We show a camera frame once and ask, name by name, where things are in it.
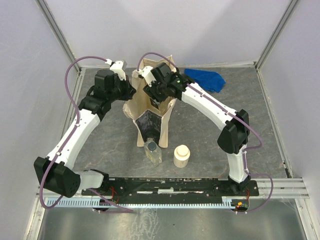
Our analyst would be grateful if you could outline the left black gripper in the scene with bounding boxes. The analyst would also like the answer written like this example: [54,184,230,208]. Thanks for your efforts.
[107,74,137,103]

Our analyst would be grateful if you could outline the cream canvas tote bag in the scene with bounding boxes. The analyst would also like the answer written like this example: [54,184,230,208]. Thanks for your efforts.
[123,70,176,148]

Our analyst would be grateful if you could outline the clear bottle grey cap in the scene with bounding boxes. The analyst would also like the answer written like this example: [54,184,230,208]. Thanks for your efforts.
[143,138,162,167]

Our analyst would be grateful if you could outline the cream round jar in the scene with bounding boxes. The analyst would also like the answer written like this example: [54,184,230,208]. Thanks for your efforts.
[173,144,191,168]

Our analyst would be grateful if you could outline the clear square bottle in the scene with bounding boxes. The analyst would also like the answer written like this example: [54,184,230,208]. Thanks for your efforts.
[150,98,161,109]

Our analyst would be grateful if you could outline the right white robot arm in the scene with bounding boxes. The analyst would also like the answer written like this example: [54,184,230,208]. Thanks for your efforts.
[138,62,251,196]

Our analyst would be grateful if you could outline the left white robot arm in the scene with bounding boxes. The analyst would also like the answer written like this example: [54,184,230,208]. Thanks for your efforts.
[33,68,136,198]

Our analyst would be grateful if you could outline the blue cloth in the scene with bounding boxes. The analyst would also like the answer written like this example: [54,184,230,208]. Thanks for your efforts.
[184,68,226,93]

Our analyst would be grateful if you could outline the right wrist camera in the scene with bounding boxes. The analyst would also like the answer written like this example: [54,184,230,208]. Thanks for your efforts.
[137,66,156,87]

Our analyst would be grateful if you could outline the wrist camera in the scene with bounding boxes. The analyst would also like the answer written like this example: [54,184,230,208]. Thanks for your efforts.
[137,66,156,87]
[104,58,127,81]

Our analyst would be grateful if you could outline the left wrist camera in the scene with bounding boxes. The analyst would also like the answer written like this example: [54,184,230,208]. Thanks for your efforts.
[104,58,127,81]

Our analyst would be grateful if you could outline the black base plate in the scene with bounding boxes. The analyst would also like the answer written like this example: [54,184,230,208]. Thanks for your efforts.
[95,177,259,205]

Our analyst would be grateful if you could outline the left aluminium frame post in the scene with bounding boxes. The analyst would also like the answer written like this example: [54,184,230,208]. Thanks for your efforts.
[35,0,76,63]

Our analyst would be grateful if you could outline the aluminium frame post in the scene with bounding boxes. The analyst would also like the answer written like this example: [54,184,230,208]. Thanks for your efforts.
[254,0,300,71]
[35,0,76,63]

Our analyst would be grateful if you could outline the white slotted cable duct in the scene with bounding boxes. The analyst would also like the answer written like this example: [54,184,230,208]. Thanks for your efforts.
[56,197,235,209]

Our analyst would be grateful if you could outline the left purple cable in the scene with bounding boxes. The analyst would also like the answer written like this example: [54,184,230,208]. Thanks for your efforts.
[39,56,136,214]

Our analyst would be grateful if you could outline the right aluminium frame post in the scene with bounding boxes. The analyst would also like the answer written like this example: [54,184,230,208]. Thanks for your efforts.
[254,0,300,71]

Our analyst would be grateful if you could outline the aluminium frame rail front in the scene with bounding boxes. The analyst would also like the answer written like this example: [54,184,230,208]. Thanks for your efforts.
[34,177,311,198]

